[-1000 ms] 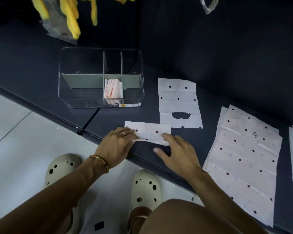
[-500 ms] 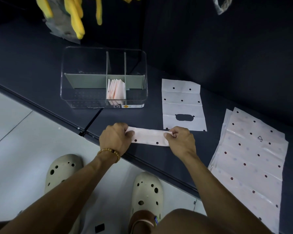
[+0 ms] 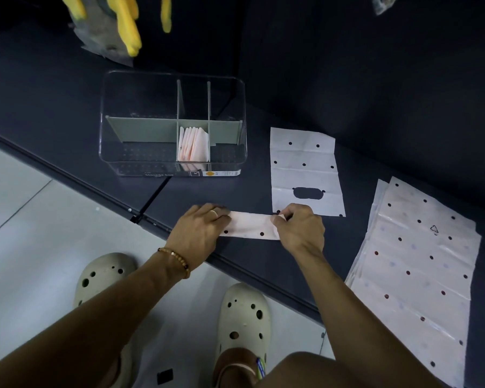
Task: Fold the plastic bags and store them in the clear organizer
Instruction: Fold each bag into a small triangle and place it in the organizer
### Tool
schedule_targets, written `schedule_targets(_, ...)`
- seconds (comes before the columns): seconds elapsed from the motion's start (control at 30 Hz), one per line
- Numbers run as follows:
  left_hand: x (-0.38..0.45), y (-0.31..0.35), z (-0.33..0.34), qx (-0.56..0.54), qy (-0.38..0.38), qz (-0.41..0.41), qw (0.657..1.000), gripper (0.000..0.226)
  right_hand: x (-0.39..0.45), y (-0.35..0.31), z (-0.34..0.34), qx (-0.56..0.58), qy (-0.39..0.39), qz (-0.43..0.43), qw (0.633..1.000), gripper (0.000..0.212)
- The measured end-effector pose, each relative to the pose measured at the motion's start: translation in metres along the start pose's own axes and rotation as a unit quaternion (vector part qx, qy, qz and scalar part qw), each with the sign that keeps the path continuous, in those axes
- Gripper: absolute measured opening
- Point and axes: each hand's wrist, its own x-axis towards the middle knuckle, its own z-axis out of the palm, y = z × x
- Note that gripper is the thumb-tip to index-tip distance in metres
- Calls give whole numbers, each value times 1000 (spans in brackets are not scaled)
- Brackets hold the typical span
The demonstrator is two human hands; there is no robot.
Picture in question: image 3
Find person's left hand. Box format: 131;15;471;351
165;203;232;271

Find person's right hand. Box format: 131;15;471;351
271;203;326;259

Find pink bags row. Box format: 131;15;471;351
269;127;347;218

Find clear plastic organizer box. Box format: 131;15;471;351
99;70;248;177

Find stack of polka dot bags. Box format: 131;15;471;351
344;176;482;388

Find person's right forearm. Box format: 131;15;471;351
295;248;445;388

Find person's left forearm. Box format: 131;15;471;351
0;254;189;388

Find person's right leg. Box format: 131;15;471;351
212;347;389;388

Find cream right clog shoe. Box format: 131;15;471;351
212;282;272;388

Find cream clog shoe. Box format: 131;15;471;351
212;282;272;388
73;253;142;388

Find cream left clog shoe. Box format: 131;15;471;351
73;253;142;388

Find dark blue sofa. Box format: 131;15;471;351
0;0;485;388

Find grey plush toy yellow feet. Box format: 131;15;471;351
59;0;172;58

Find brown bead bracelet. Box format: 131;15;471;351
157;247;191;279

